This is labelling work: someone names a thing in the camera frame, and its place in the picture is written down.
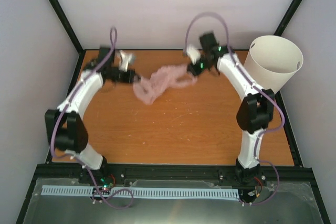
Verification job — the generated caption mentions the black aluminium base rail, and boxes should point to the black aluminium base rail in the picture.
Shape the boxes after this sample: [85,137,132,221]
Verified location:
[36,163,314,189]

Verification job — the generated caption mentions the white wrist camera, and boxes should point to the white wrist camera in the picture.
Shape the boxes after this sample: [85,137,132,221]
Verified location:
[184,44,201,65]
[118,50,136,72]

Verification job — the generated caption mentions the right small wired circuit board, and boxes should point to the right small wired circuit board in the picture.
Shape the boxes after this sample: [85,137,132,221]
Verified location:
[248,177,264,198]

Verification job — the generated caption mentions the black frame post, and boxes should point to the black frame post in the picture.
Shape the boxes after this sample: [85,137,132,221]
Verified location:
[274,0,303,36]
[33,0,85,54]

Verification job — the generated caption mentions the white plastic trash bin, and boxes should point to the white plastic trash bin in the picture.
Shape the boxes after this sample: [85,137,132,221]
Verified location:
[244,35,303,93]

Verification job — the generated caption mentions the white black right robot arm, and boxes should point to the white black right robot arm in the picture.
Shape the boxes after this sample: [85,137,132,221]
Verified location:
[184,32,275,185]

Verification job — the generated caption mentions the black frame post left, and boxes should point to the black frame post left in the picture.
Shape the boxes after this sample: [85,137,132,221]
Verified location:
[33,0,85,54]

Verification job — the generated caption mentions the green lit circuit board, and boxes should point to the green lit circuit board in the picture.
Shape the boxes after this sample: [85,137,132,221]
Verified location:
[94,174,116,194]

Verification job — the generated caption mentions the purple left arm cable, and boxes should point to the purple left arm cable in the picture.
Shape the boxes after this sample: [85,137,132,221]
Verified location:
[49,27,135,210]

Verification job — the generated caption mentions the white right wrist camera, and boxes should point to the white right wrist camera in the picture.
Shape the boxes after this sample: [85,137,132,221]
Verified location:
[184,44,201,65]

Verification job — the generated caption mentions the pink translucent plastic trash bag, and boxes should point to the pink translucent plastic trash bag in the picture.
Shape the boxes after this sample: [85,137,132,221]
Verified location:
[133,64,197,105]

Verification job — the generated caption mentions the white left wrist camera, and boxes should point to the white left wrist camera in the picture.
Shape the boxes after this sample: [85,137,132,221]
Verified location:
[118,50,136,72]

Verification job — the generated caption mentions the black frame post right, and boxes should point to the black frame post right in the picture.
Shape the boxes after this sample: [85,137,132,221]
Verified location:
[274,0,303,36]

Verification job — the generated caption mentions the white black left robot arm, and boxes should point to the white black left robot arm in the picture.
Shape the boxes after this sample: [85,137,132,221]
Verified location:
[45,47,139,184]

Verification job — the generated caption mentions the light blue slotted cable duct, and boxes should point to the light blue slotted cable duct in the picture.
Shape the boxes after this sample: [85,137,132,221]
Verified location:
[40,185,239,201]

